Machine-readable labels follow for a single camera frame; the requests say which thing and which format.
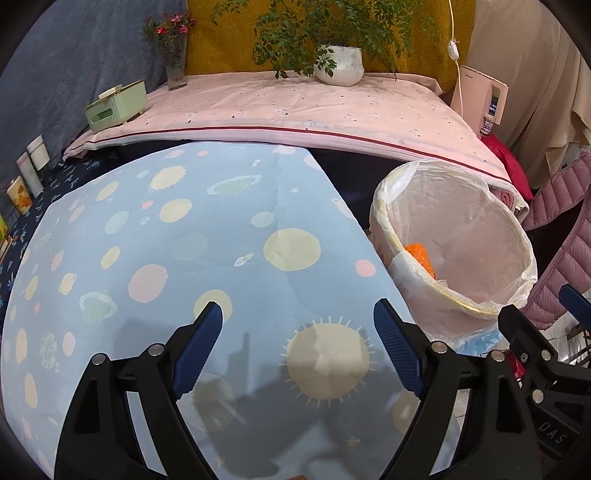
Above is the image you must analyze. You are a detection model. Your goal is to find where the white lined trash bin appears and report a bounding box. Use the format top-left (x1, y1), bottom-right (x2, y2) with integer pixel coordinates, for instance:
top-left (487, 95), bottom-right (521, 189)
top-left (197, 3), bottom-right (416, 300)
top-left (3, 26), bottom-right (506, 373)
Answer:
top-left (370, 160), bottom-right (538, 356)

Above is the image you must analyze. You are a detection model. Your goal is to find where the mauve puffer jacket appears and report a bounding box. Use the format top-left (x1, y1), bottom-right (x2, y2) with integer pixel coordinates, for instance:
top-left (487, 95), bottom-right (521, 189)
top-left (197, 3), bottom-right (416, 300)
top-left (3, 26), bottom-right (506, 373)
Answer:
top-left (522, 149), bottom-right (590, 330)

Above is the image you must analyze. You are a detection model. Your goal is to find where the light blue dotted tablecloth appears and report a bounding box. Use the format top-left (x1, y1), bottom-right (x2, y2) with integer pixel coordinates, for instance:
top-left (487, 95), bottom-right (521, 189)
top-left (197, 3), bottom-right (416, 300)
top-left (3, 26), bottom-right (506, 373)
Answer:
top-left (1, 142), bottom-right (412, 479)

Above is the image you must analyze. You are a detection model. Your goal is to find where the red cushion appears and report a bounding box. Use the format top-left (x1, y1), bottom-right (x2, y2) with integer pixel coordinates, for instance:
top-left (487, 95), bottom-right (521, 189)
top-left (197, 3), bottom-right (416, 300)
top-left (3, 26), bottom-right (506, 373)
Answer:
top-left (481, 134), bottom-right (534, 202)

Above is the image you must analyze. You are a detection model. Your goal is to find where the green dotted box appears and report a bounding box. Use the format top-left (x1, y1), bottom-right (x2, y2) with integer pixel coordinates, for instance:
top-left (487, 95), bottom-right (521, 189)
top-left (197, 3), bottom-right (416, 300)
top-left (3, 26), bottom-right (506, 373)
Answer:
top-left (0, 215), bottom-right (11, 259)

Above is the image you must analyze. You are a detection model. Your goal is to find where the pink electric kettle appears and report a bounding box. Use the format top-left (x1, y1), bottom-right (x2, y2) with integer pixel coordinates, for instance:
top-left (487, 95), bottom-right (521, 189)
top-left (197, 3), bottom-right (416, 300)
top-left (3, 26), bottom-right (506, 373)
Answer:
top-left (451, 65), bottom-right (509, 137)

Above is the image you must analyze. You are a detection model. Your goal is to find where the orange patterned cup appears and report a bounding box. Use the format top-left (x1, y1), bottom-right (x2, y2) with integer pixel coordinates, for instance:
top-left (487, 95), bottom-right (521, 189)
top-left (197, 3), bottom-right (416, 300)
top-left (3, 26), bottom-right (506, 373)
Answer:
top-left (6, 176), bottom-right (33, 215)

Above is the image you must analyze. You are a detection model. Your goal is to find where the white cosmetic bottle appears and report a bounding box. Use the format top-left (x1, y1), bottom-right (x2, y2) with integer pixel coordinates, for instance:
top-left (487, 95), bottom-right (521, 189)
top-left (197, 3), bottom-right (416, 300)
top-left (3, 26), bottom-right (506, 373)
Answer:
top-left (16, 152), bottom-right (44, 198)

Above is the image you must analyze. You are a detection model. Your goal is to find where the white cosmetic tube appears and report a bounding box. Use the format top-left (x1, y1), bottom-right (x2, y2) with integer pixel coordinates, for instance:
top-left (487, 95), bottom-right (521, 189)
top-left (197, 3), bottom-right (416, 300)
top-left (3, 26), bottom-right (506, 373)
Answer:
top-left (27, 135), bottom-right (50, 171)

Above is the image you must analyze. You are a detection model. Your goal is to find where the green tissue box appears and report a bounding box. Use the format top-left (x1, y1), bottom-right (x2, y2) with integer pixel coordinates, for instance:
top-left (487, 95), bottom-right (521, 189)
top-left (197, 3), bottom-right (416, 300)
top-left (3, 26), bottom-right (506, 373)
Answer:
top-left (84, 80), bottom-right (147, 133)

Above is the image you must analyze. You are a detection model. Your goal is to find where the beige curtain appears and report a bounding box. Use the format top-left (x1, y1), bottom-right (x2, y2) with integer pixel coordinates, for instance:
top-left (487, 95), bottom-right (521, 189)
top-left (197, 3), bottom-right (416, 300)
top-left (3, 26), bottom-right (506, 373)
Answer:
top-left (467, 0), bottom-right (590, 189)

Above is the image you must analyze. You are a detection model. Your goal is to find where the mustard yellow blanket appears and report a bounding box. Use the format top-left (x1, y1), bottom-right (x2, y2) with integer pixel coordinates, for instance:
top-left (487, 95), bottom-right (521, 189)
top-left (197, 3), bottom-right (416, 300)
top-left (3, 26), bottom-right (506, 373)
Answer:
top-left (185, 0), bottom-right (476, 92)

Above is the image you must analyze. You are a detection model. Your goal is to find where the glass vase with flowers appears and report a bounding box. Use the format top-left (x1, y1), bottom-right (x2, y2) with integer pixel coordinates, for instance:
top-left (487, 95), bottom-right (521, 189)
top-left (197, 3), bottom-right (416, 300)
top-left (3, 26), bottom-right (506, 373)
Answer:
top-left (144, 12), bottom-right (197, 91)

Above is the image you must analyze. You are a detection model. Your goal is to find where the blue blanket backdrop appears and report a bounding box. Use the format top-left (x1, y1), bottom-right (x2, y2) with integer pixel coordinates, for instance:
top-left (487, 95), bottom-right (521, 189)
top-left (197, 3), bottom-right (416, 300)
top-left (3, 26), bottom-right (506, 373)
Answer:
top-left (0, 0), bottom-right (191, 218)

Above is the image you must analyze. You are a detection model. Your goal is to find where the white potted green plant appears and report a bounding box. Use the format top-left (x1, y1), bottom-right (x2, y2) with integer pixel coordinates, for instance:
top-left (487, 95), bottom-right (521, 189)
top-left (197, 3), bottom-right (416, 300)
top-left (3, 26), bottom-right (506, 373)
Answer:
top-left (209, 0), bottom-right (440, 87)

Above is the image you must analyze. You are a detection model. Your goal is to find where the white cable with switch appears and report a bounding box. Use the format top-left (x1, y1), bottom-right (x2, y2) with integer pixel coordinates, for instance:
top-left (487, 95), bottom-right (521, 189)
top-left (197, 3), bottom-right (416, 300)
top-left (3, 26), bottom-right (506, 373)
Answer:
top-left (445, 0), bottom-right (465, 116)

